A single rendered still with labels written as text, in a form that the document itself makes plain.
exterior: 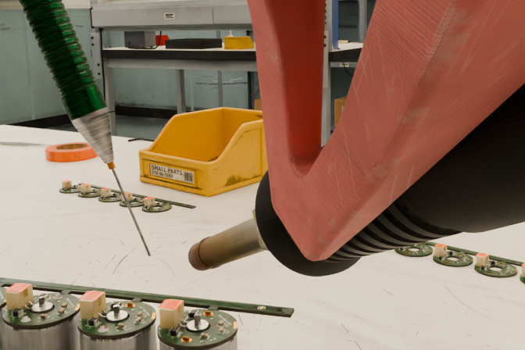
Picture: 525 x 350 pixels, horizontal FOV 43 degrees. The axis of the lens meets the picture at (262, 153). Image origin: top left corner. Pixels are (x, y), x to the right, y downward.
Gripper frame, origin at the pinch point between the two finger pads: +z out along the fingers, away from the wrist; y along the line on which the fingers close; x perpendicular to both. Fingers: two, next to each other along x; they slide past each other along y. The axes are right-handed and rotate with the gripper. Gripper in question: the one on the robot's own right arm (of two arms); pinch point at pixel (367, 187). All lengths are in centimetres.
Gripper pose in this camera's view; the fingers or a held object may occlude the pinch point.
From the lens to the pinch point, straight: 11.5
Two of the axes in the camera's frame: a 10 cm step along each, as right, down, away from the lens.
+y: -8.8, 1.2, -4.6
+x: 4.3, 6.3, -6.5
